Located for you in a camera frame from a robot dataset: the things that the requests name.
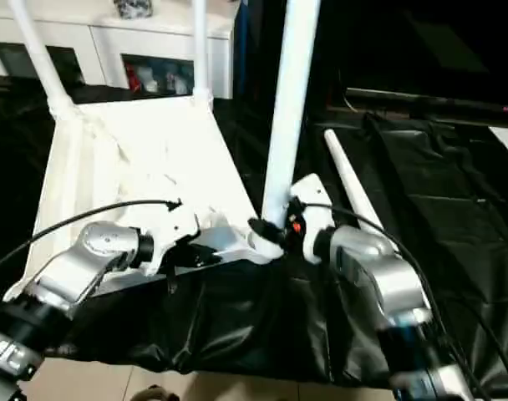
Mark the white plastic table top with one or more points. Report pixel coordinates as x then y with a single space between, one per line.
133 158

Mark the white plastic table leg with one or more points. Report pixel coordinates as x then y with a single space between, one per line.
291 104
201 50
41 54
354 179

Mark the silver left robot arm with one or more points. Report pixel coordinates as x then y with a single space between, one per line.
70 267

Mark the black glossy mat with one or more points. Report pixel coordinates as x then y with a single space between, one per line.
446 209

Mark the small white cup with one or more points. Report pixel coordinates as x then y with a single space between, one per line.
181 85

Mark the long black bar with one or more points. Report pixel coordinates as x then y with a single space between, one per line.
438 104

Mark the large dark screen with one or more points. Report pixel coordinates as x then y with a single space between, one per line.
404 42

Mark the white glass-door cabinet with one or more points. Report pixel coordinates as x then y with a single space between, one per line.
153 37

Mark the white flat panel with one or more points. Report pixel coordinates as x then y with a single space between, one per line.
506 142

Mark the dark bag of parts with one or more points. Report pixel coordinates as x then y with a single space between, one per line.
133 8

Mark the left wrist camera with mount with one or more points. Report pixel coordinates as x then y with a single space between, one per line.
174 229

